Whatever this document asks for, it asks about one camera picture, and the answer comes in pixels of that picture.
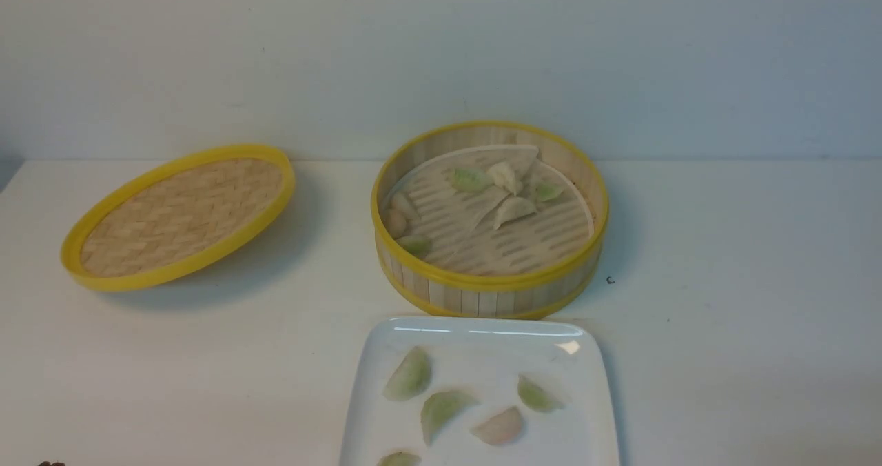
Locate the small green dumpling steamer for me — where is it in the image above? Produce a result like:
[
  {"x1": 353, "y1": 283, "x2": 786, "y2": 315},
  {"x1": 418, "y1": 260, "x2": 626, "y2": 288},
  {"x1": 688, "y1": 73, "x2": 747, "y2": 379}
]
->
[{"x1": 533, "y1": 181, "x2": 564, "y2": 203}]

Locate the pinkish dumpling steamer left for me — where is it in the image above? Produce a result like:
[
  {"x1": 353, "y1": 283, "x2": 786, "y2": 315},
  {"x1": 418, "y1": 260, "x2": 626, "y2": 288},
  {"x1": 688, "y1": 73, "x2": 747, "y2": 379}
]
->
[{"x1": 384, "y1": 208, "x2": 409, "y2": 239}]

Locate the green dumpling plate left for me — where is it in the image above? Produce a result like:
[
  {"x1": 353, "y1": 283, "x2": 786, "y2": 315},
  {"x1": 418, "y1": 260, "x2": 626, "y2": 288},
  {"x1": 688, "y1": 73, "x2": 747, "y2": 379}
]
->
[{"x1": 383, "y1": 346, "x2": 433, "y2": 401}]

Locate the white dumpling steamer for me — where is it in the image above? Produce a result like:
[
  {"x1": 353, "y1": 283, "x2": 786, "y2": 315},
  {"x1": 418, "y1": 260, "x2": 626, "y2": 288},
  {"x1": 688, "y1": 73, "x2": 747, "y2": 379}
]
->
[
  {"x1": 493, "y1": 196, "x2": 537, "y2": 230},
  {"x1": 486, "y1": 161, "x2": 523, "y2": 196},
  {"x1": 390, "y1": 192, "x2": 421, "y2": 221}
]

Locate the yellow rimmed bamboo steamer basket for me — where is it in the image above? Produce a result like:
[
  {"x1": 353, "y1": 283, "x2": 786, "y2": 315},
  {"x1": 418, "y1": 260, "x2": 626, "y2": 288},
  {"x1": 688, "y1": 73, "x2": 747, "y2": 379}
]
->
[{"x1": 371, "y1": 121, "x2": 609, "y2": 319}]

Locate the green dumpling on liner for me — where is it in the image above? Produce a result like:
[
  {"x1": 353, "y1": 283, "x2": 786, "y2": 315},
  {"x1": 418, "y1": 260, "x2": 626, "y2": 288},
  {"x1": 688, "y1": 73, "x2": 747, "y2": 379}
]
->
[{"x1": 449, "y1": 167, "x2": 495, "y2": 193}]

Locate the pink white dumpling plate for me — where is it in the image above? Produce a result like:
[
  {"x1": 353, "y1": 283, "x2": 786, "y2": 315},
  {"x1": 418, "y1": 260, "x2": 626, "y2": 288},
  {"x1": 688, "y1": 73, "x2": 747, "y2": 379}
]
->
[{"x1": 471, "y1": 406, "x2": 525, "y2": 447}]

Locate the green dumpling plate bottom edge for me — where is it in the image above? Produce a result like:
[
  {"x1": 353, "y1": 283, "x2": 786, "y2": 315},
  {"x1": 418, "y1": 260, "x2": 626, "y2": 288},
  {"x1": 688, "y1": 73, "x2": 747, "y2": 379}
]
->
[{"x1": 377, "y1": 451, "x2": 422, "y2": 466}]

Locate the white square plate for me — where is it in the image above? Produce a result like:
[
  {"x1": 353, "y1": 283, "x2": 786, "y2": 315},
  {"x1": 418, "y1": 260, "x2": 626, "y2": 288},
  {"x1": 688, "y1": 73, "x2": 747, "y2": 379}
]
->
[{"x1": 339, "y1": 316, "x2": 622, "y2": 465}]

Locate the green dumpling plate right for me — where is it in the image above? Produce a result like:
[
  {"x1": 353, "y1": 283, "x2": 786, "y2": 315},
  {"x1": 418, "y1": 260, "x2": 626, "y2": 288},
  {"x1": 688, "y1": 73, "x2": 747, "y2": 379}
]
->
[{"x1": 517, "y1": 373, "x2": 565, "y2": 414}]

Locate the yellow rimmed bamboo steamer lid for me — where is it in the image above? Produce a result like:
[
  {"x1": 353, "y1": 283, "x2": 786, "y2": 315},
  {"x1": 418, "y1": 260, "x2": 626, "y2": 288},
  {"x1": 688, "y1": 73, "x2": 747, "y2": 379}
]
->
[{"x1": 60, "y1": 143, "x2": 296, "y2": 292}]

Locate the green dumpling plate centre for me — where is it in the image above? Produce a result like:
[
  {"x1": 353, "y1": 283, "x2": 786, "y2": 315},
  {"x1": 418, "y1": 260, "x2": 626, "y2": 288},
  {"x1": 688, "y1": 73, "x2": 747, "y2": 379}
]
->
[{"x1": 421, "y1": 389, "x2": 479, "y2": 447}]

